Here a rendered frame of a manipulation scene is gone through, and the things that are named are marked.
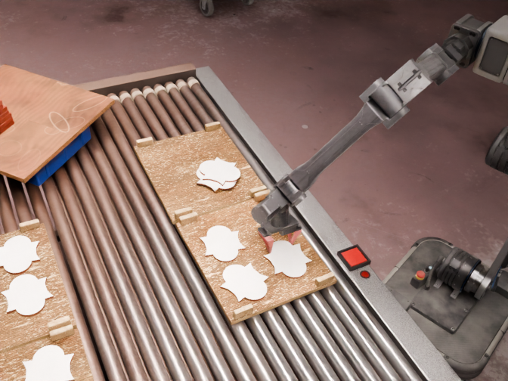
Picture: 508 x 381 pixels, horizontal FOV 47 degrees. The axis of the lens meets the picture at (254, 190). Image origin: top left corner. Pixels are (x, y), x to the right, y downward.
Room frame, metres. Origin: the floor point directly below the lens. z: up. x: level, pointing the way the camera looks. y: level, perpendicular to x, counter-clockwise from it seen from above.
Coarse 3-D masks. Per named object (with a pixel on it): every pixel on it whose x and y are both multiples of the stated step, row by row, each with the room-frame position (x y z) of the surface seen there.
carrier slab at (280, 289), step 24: (216, 216) 1.32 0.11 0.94; (240, 216) 1.33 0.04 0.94; (192, 240) 1.21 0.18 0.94; (240, 240) 1.23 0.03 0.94; (288, 240) 1.25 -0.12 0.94; (216, 264) 1.13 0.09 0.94; (240, 264) 1.13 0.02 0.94; (264, 264) 1.14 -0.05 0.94; (312, 264) 1.16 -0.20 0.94; (216, 288) 1.04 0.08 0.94; (288, 288) 1.06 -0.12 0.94; (312, 288) 1.07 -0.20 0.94
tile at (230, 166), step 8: (216, 160) 1.57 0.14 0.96; (200, 168) 1.53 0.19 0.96; (208, 168) 1.53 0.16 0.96; (216, 168) 1.53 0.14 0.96; (224, 168) 1.54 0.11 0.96; (232, 168) 1.54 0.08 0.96; (208, 176) 1.49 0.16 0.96; (216, 176) 1.49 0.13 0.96; (224, 176) 1.49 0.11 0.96; (232, 176) 1.50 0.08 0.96
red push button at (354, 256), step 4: (356, 248) 1.25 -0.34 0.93; (344, 252) 1.22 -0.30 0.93; (348, 252) 1.22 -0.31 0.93; (352, 252) 1.23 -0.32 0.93; (356, 252) 1.23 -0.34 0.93; (360, 252) 1.23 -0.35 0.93; (344, 256) 1.21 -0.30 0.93; (348, 256) 1.21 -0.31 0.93; (352, 256) 1.21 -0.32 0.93; (356, 256) 1.21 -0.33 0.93; (360, 256) 1.21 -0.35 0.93; (348, 260) 1.19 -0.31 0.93; (352, 260) 1.19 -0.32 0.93; (356, 260) 1.20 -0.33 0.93; (360, 260) 1.20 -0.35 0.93; (364, 260) 1.20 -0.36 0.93; (352, 264) 1.18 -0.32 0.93; (356, 264) 1.18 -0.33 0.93
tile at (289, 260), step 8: (280, 240) 1.23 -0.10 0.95; (272, 248) 1.20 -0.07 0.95; (280, 248) 1.20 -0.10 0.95; (288, 248) 1.20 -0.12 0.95; (296, 248) 1.21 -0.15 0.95; (264, 256) 1.16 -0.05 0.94; (272, 256) 1.17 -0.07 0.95; (280, 256) 1.17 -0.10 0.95; (288, 256) 1.17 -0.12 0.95; (296, 256) 1.17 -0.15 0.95; (304, 256) 1.18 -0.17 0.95; (272, 264) 1.14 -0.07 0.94; (280, 264) 1.14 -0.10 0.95; (288, 264) 1.14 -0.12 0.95; (296, 264) 1.15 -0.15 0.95; (304, 264) 1.15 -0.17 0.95; (280, 272) 1.11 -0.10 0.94; (288, 272) 1.11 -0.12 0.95; (296, 272) 1.11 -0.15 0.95; (304, 272) 1.12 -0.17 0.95
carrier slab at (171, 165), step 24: (168, 144) 1.67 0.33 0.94; (192, 144) 1.68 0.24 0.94; (216, 144) 1.69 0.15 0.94; (144, 168) 1.53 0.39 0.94; (168, 168) 1.54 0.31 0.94; (192, 168) 1.55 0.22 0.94; (240, 168) 1.57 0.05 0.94; (168, 192) 1.42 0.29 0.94; (192, 192) 1.43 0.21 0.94; (216, 192) 1.44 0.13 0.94; (240, 192) 1.45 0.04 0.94
